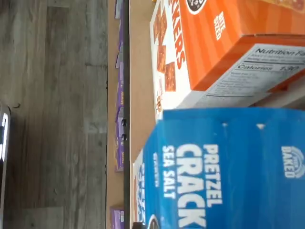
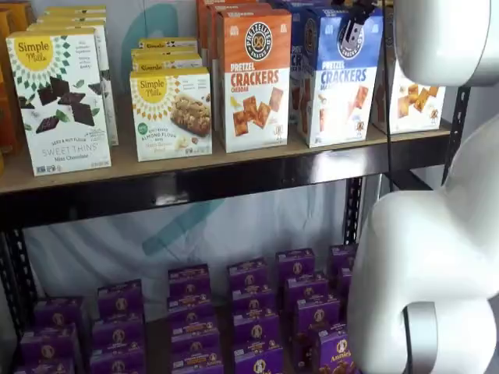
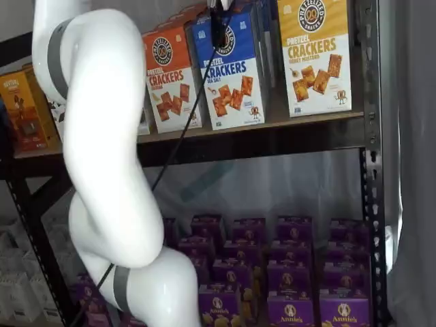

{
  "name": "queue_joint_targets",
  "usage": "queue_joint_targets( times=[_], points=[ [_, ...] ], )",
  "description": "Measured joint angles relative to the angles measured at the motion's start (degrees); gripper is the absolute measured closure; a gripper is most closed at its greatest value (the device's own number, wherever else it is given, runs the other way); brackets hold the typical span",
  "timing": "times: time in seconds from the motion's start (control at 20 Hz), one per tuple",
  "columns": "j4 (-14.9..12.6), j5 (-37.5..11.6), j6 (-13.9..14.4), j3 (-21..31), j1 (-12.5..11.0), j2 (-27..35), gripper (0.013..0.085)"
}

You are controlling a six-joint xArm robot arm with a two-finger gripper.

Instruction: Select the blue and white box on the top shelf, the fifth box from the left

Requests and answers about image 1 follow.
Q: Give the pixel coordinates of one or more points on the purple Annie's snack box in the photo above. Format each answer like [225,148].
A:
[120,88]
[116,218]
[119,59]
[121,28]
[119,133]
[119,8]

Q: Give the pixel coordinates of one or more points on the brown wooden shelf board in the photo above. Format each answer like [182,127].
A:
[140,71]

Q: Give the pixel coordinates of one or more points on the blue white pretzel crackers box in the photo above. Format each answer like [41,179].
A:
[214,167]

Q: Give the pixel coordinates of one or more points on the orange white pretzel crackers box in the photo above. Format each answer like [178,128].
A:
[214,23]

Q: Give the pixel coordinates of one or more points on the black white edged object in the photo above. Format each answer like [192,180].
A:
[3,143]

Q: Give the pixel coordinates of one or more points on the dark metal shelf frame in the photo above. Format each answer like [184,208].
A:
[126,71]

